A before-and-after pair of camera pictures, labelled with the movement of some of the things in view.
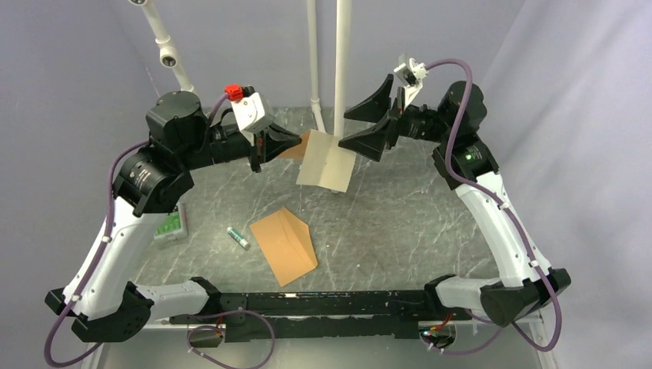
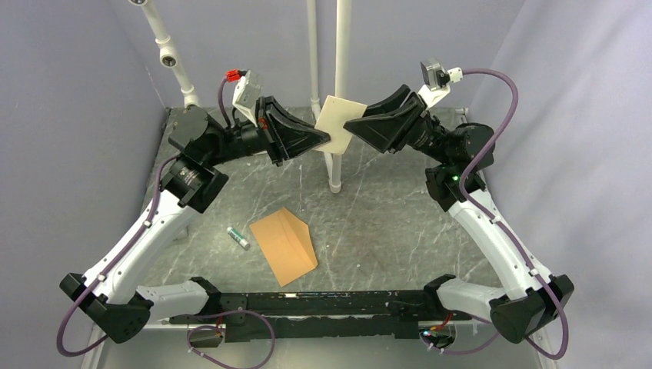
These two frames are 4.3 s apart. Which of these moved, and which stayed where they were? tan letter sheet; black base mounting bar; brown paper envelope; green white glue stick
Moved: tan letter sheet
Stayed: green white glue stick; brown paper envelope; black base mounting bar
